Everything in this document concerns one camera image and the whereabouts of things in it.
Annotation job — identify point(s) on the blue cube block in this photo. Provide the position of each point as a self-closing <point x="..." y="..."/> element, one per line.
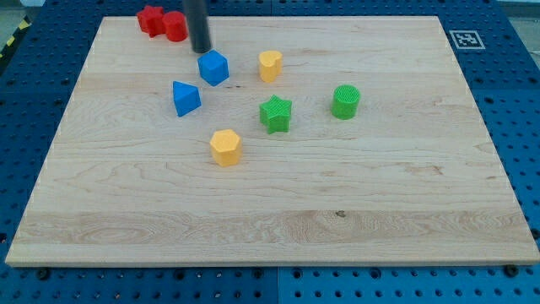
<point x="213" y="67"/>

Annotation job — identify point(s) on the red star block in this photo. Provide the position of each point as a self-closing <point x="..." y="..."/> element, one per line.
<point x="150" y="20"/>

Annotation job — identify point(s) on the green star block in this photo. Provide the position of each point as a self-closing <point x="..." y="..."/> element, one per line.
<point x="275" y="114"/>

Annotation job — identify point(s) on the light wooden board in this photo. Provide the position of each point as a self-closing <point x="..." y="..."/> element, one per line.
<point x="413" y="179"/>

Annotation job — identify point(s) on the yellow hexagon block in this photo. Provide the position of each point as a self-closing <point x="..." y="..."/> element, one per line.
<point x="226" y="147"/>

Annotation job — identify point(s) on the green cylinder block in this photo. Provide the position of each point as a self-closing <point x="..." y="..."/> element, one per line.
<point x="345" y="101"/>

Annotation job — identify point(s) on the yellow heart block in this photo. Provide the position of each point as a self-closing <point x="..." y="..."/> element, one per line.
<point x="270" y="65"/>

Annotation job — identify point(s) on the blue triangular prism block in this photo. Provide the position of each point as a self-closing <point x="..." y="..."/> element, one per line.
<point x="186" y="98"/>

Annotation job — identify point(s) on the red cylinder block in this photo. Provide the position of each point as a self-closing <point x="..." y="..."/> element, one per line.
<point x="175" y="26"/>

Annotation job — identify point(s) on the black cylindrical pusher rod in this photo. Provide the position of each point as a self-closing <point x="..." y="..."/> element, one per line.
<point x="197" y="22"/>

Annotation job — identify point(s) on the white fiducial marker tag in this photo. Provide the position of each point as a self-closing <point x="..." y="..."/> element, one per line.
<point x="466" y="40"/>

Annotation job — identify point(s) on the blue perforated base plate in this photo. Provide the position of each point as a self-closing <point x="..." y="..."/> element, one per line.
<point x="46" y="61"/>

